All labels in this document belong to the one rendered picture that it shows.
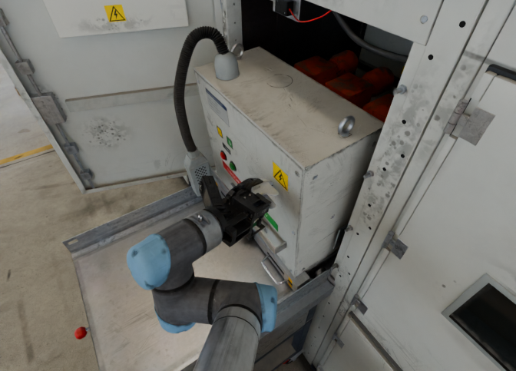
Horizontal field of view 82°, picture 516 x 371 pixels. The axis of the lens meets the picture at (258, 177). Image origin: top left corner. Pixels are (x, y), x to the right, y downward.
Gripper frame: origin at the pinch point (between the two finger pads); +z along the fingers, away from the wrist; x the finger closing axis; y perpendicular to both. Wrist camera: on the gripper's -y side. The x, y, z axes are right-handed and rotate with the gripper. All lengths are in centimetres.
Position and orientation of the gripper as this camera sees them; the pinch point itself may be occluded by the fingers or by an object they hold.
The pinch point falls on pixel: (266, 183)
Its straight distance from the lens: 71.7
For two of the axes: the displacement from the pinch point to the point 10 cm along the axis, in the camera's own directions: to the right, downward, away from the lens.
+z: 6.4, -3.3, 7.0
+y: 7.5, 4.6, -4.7
